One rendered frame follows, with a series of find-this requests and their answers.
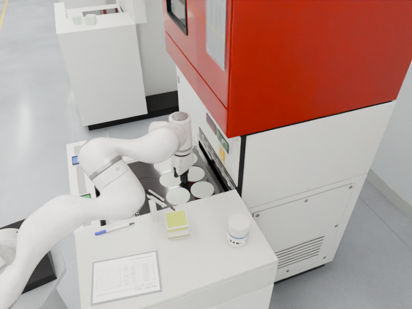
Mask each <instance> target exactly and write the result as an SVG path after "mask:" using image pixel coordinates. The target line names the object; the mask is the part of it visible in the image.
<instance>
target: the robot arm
mask: <svg viewBox="0 0 412 309"><path fill-rule="evenodd" d="M123 156H126V157H129V158H132V159H135V160H138V161H141V162H145V163H150V164H156V163H160V162H163V161H165V160H167V159H169V158H170V157H171V160H170V168H171V172H174V177H175V178H177V177H179V176H180V181H182V182H183V183H186V182H188V174H189V168H190V167H191V166H192V165H193V164H194V156H193V145H192V130H191V115H190V114H188V113H186V112H174V113H172V114H171V115H170V116H169V121H154V122H152V123H151V124H150V126H149V128H148V134H146V135H145V136H142V137H139V138H137V139H114V138H108V137H98V138H95V139H91V140H89V141H87V142H85V143H84V144H83V145H82V146H81V148H80V150H79V152H78V161H79V164H80V166H81V167H82V169H83V171H84V172H85V173H86V174H87V176H88V177H89V179H90V180H91V181H92V182H93V184H94V185H95V187H96V188H97V189H98V190H99V192H100V194H101V195H100V196H99V197H97V198H94V199H90V198H86V197H80V196H76V195H71V194H65V195H60V196H57V197H54V198H53V199H51V200H50V201H48V202H47V203H45V204H44V205H43V206H41V207H40V208H38V209H37V210H36V211H34V212H33V213H32V214H31V215H29V216H28V217H27V218H26V219H25V220H24V222H23V223H22V225H21V226H20V229H13V228H9V229H2V230H0V309H11V308H12V307H13V306H14V305H15V303H16V302H17V300H18V298H19V297H20V295H21V293H22V292H23V290H24V288H25V286H26V284H27V282H28V280H29V278H30V276H31V274H32V273H33V271H34V269H35V268H36V266H37V265H38V263H39V262H40V260H41V259H42V258H43V257H44V256H45V255H46V254H47V253H48V252H49V251H50V250H51V249H52V248H53V247H54V246H55V245H56V244H57V243H59V242H60V241H61V240H62V239H64V238H65V237H67V236H68V235H69V234H71V233H72V232H73V231H75V230H76V229H77V228H79V227H80V226H82V225H83V224H85V223H87V222H90V221H95V220H104V219H111V220H119V219H127V218H130V217H132V216H134V215H135V214H136V213H137V212H138V211H139V210H140V209H141V208H142V206H143V205H144V202H145V190H144V188H143V186H142V184H141V183H140V182H139V180H138V179H137V177H136V176H135V175H134V173H133V172H132V170H131V169H130V168H129V166H128V165H127V164H126V163H125V161H124V160H123V158H122V157H123Z"/></svg>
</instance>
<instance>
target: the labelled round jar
mask: <svg viewBox="0 0 412 309"><path fill-rule="evenodd" d="M249 226H250V221H249V219H248V218H247V217H246V216H245V215H243V214H234V215H232V216H231V217H230V218H229V220H228V228H227V241H228V242H229V244H230V245H232V246H234V247H237V248H240V247H243V246H245V245H246V243H247V241H248V233H249Z"/></svg>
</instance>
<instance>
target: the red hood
mask: <svg viewBox="0 0 412 309"><path fill-rule="evenodd" d="M162 10H163V17H164V29H165V39H166V51H167V52H168V54H169V55H170V57H171V58H172V59H173V61H174V63H175V64H176V65H177V67H178V68H179V70H180V71H181V73H182V74H183V75H184V77H185V79H187V81H188V83H189V84H190V85H191V87H192V88H193V90H194V91H195V93H196V94H197V95H198V97H199V99H200V100H201V101H202V103H203V104H204V106H205V107H206V108H207V110H208V111H209V113H210V114H211V116H212V117H213V119H214V120H215V121H216V123H217V124H218V126H219V127H220V128H221V130H222V131H223V133H224V134H225V136H226V137H227V138H228V139H230V138H233V137H238V136H241V135H246V134H251V133H254V132H259V131H264V130H267V129H272V128H277V127H280V126H285V125H288V124H293V123H298V122H301V121H306V120H311V119H314V118H319V117H322V116H328V115H332V114H335V113H340V112H345V111H349V110H353V109H358V108H361V107H366V106H369V105H375V104H379V103H383V102H387V101H393V100H396V99H397V96H398V94H399V91H400V89H401V87H402V84H403V81H404V79H405V76H406V73H407V72H408V69H409V66H410V64H411V61H412V0H162Z"/></svg>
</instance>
